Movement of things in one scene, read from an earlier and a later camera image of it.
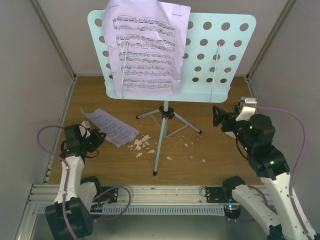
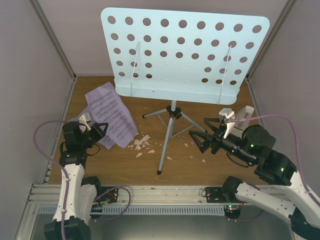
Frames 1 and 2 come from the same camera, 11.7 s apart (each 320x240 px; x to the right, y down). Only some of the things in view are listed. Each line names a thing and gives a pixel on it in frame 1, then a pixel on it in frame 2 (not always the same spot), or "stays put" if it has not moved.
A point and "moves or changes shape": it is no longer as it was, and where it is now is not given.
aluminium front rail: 42,195 stays put
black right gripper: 221,114 -> 216,136
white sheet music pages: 112,129 moves or changes shape
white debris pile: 140,144 stays put
